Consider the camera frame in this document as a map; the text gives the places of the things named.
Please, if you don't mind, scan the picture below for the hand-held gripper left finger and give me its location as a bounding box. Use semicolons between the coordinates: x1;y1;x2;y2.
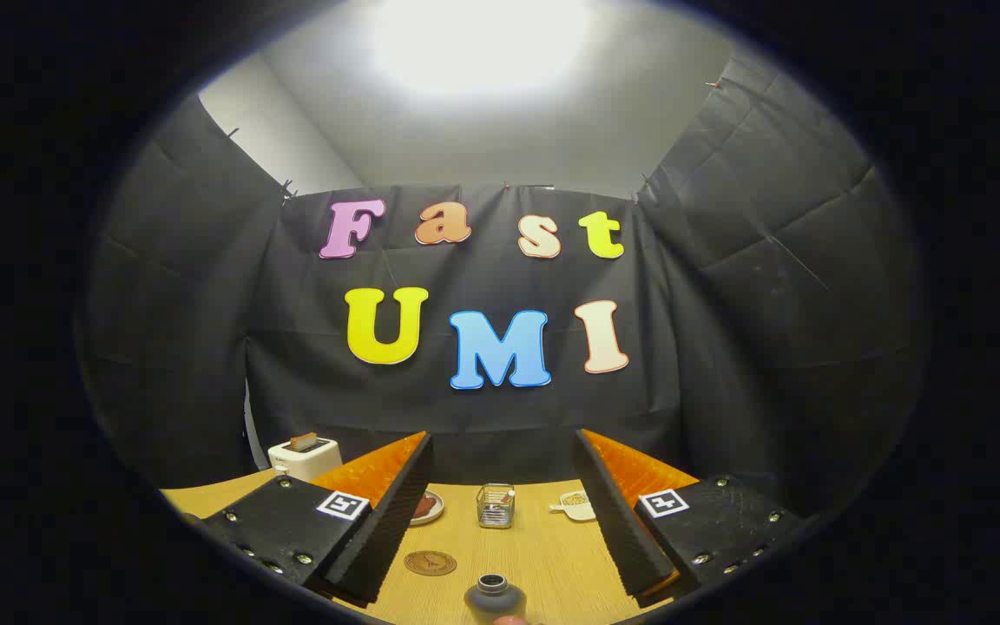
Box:
181;431;434;609

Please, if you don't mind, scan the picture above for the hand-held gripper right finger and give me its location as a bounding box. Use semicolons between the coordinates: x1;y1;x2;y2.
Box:
573;428;805;609

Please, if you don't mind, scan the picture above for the round brown coaster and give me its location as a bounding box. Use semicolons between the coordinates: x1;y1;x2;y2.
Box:
404;550;457;576

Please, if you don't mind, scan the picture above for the silver bottle with green label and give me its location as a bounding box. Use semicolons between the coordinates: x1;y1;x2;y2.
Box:
464;574;529;622

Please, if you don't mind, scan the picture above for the small white plate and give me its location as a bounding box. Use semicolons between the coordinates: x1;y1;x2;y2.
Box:
411;490;445;527

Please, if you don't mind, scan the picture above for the white divided dish with beans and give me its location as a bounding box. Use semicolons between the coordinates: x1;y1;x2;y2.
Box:
549;490;596;522

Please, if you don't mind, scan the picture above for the wooden table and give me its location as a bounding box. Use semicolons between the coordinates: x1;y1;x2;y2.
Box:
160;469;674;625

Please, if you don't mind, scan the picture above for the white toaster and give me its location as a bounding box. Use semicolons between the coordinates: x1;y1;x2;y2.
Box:
268;432;343;483

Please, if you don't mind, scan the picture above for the bright ceiling light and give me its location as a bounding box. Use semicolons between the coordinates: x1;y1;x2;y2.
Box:
370;0;592;96

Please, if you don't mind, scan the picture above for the metal wire holder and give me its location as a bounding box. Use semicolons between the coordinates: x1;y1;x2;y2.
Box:
476;484;516;530

